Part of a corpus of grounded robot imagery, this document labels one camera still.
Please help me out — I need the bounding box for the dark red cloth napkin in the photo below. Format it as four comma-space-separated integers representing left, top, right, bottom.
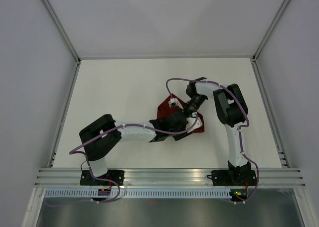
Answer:
157, 96, 205, 133

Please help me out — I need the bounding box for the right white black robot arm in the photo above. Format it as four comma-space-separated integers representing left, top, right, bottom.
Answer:
175, 77, 257, 186

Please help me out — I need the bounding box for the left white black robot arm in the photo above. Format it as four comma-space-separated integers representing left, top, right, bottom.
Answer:
79, 112, 202, 185

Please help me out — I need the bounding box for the rear aluminium frame bar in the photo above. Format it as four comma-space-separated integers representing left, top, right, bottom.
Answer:
79, 54, 254, 60

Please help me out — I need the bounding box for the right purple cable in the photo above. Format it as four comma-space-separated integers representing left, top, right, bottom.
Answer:
165, 78, 261, 206

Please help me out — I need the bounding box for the purple cable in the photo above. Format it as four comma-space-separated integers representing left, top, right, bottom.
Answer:
165, 78, 261, 206
68, 113, 199, 203

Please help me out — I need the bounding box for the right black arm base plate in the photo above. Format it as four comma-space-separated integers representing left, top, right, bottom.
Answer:
207, 170, 257, 187

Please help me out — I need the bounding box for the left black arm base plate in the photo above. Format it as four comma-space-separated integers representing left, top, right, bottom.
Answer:
80, 170, 125, 186

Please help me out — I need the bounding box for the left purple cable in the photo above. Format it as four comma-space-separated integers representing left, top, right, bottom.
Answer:
68, 113, 199, 203

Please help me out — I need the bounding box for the aluminium mounting rail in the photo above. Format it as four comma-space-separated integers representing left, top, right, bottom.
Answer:
33, 168, 306, 189

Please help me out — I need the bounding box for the right aluminium frame post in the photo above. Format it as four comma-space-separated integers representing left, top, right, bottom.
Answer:
252, 0, 292, 62

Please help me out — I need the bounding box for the aluminium frame post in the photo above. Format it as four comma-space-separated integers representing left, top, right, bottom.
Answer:
252, 0, 292, 62
40, 0, 81, 64

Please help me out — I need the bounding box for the white slotted cable duct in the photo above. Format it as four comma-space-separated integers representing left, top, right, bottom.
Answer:
44, 189, 247, 199

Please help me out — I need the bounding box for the left aluminium frame post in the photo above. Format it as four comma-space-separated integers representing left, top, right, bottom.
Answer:
40, 0, 81, 64

